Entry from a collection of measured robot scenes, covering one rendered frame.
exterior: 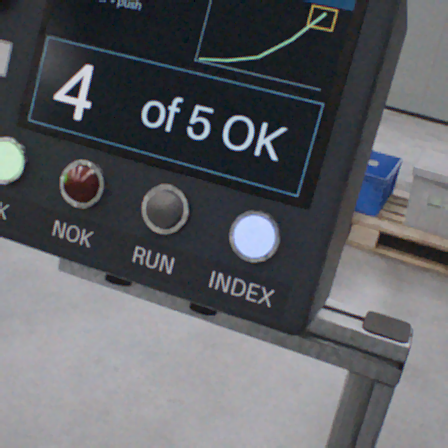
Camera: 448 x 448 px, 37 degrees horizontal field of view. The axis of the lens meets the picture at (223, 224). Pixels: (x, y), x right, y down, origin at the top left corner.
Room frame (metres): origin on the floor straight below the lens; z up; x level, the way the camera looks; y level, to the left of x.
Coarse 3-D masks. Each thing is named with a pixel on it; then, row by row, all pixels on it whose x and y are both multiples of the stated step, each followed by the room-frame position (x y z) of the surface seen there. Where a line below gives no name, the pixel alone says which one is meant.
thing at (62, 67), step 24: (48, 48) 0.37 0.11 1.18; (72, 48) 0.36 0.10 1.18; (96, 48) 0.36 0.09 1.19; (48, 72) 0.36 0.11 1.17; (72, 72) 0.36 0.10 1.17; (96, 72) 0.36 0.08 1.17; (120, 72) 0.35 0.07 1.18; (48, 96) 0.36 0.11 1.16; (72, 96) 0.36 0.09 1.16; (96, 96) 0.35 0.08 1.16; (48, 120) 0.35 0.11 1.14; (72, 120) 0.35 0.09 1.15; (96, 120) 0.35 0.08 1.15
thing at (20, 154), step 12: (0, 144) 0.35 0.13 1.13; (12, 144) 0.35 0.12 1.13; (0, 156) 0.35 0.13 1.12; (12, 156) 0.35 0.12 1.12; (24, 156) 0.35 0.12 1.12; (0, 168) 0.34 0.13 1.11; (12, 168) 0.35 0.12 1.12; (24, 168) 0.35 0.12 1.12; (0, 180) 0.35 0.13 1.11; (12, 180) 0.35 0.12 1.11
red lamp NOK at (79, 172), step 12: (72, 168) 0.34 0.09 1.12; (84, 168) 0.34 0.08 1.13; (96, 168) 0.34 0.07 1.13; (60, 180) 0.34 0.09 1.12; (72, 180) 0.33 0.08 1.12; (84, 180) 0.33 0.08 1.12; (96, 180) 0.34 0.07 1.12; (72, 192) 0.33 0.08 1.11; (84, 192) 0.33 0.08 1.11; (96, 192) 0.33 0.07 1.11; (72, 204) 0.34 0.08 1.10; (84, 204) 0.33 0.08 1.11; (96, 204) 0.34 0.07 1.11
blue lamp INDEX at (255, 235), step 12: (240, 216) 0.32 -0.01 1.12; (252, 216) 0.32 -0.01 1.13; (264, 216) 0.31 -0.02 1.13; (240, 228) 0.31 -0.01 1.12; (252, 228) 0.31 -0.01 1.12; (264, 228) 0.31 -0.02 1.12; (276, 228) 0.31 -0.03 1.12; (240, 240) 0.31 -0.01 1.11; (252, 240) 0.31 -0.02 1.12; (264, 240) 0.31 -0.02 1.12; (276, 240) 0.31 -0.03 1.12; (240, 252) 0.31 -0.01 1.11; (252, 252) 0.31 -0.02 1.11; (264, 252) 0.31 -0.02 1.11; (276, 252) 0.31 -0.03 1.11
